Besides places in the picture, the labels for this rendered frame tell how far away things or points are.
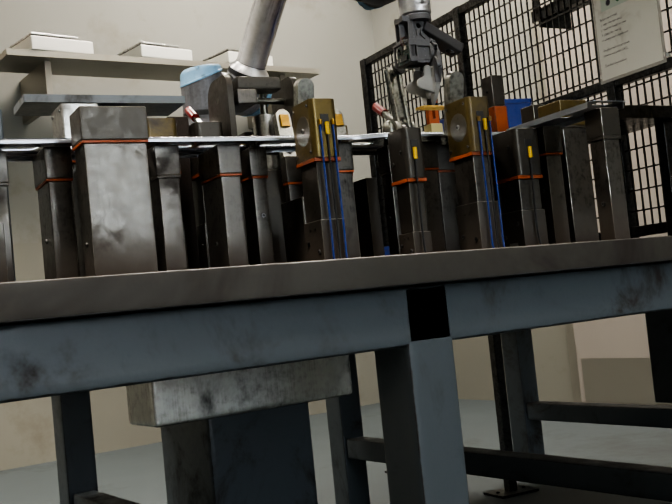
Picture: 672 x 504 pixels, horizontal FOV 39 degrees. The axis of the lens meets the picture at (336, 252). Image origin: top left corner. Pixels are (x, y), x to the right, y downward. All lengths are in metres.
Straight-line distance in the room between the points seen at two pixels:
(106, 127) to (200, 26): 4.02
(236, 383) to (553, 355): 3.91
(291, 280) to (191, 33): 4.61
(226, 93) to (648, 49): 1.05
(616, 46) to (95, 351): 1.85
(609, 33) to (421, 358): 1.52
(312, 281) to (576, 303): 0.50
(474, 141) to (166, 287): 1.09
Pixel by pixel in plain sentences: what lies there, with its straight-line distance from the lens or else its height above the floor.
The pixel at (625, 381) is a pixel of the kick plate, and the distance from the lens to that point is 4.89.
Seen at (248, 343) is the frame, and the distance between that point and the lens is 1.14.
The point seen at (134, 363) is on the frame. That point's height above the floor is 0.60.
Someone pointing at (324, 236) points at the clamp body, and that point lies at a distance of 1.84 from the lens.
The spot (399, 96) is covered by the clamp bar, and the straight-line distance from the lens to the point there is 2.42.
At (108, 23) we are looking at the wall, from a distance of 5.49.
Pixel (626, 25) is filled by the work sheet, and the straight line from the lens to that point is 2.59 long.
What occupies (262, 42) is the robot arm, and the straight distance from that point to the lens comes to 2.70.
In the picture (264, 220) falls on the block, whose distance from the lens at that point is 2.01.
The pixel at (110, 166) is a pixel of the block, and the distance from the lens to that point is 1.73.
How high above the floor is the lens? 0.65
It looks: 3 degrees up
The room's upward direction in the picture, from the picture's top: 6 degrees counter-clockwise
